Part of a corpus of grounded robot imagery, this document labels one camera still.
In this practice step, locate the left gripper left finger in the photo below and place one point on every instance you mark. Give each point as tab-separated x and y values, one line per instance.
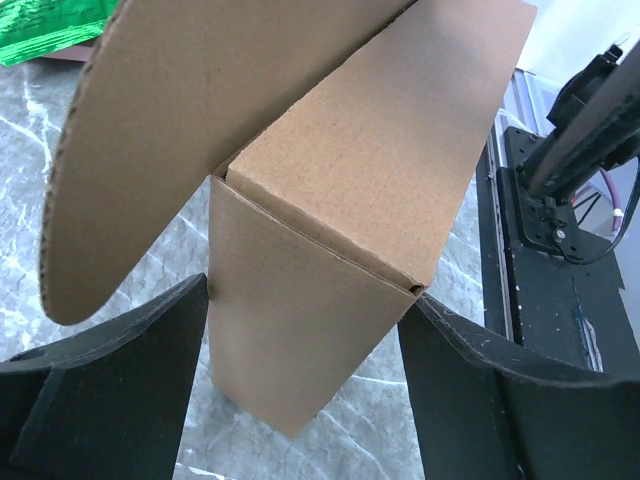
109	402

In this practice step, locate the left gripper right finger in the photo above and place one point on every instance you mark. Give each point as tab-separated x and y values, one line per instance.
487	408

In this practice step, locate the brown cardboard box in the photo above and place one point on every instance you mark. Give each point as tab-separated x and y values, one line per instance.
338	139

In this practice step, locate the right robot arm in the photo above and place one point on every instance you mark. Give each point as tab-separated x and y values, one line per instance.
597	117

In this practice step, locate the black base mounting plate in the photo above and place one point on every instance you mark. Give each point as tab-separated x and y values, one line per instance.
548	286

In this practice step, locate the pink three-tier shelf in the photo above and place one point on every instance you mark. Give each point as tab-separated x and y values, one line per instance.
77	53

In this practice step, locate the green chips bag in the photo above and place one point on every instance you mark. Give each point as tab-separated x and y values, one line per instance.
33	28

